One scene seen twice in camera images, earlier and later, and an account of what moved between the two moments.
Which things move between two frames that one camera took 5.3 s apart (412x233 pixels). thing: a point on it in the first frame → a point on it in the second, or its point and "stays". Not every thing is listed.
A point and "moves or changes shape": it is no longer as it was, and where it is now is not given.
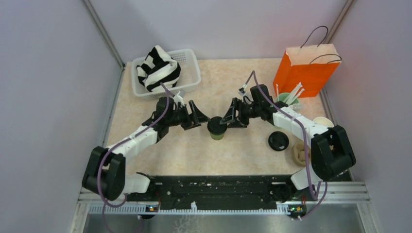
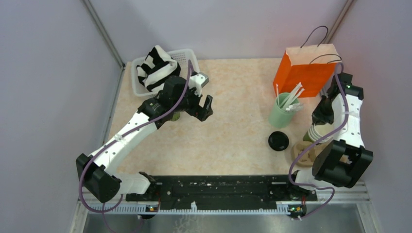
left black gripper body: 183,118 → 192,106
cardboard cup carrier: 298,154 stays
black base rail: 278,190 stays
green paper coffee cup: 217,137 moves or changes shape
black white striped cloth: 159,67 stays
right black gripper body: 245,111 → 324,112
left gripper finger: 196,124 → 207,105
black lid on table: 278,141 stays
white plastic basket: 190,76 stays
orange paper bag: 313,66 stays
